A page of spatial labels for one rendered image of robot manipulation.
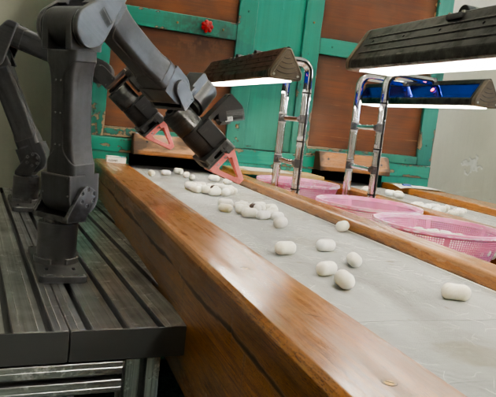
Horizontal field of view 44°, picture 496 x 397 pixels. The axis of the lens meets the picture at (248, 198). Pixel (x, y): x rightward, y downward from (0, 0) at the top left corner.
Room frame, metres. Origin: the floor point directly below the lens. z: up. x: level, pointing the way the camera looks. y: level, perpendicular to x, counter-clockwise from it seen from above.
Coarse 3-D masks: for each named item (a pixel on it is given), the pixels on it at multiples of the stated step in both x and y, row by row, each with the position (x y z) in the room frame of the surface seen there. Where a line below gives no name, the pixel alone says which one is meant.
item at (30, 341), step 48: (0, 192) 1.68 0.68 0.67; (0, 240) 1.11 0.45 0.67; (96, 240) 1.20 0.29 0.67; (0, 288) 0.88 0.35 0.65; (48, 288) 0.85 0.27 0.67; (96, 288) 0.88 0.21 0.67; (144, 288) 0.91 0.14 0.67; (0, 336) 0.66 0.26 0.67; (48, 336) 0.69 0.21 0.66; (96, 336) 0.71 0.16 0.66; (144, 336) 0.74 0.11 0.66
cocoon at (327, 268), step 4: (320, 264) 0.82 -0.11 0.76; (324, 264) 0.81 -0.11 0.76; (328, 264) 0.82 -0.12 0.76; (332, 264) 0.82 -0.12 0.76; (316, 268) 0.82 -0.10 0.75; (320, 268) 0.81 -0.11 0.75; (324, 268) 0.81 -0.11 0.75; (328, 268) 0.81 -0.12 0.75; (332, 268) 0.82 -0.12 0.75; (336, 268) 0.83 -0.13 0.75; (316, 272) 0.82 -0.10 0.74; (320, 272) 0.81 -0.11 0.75; (324, 272) 0.81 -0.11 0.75; (328, 272) 0.81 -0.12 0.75; (332, 272) 0.82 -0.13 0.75
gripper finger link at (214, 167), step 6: (234, 150) 1.25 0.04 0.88; (216, 156) 1.25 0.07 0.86; (222, 156) 1.23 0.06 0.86; (228, 156) 1.24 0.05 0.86; (234, 156) 1.25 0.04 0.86; (198, 162) 1.26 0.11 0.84; (216, 162) 1.23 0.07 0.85; (222, 162) 1.25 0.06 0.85; (234, 162) 1.25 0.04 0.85; (210, 168) 1.23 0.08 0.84; (216, 168) 1.23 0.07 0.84; (234, 168) 1.27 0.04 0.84; (222, 174) 1.25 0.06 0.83; (228, 174) 1.26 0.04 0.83; (240, 174) 1.27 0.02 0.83; (234, 180) 1.26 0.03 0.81; (240, 180) 1.27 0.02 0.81
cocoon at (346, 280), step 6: (342, 270) 0.77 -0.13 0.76; (336, 276) 0.77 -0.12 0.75; (342, 276) 0.75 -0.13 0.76; (348, 276) 0.75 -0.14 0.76; (336, 282) 0.77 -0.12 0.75; (342, 282) 0.75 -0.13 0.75; (348, 282) 0.75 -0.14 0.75; (354, 282) 0.76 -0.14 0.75; (342, 288) 0.76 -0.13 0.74; (348, 288) 0.75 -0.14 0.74
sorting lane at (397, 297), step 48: (192, 192) 1.58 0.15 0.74; (240, 192) 1.71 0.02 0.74; (240, 240) 1.01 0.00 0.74; (288, 240) 1.06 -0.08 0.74; (336, 240) 1.11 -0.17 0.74; (336, 288) 0.76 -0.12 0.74; (384, 288) 0.79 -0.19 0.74; (432, 288) 0.82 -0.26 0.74; (480, 288) 0.85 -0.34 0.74; (384, 336) 0.59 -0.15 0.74; (432, 336) 0.61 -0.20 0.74; (480, 336) 0.63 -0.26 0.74; (480, 384) 0.49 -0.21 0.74
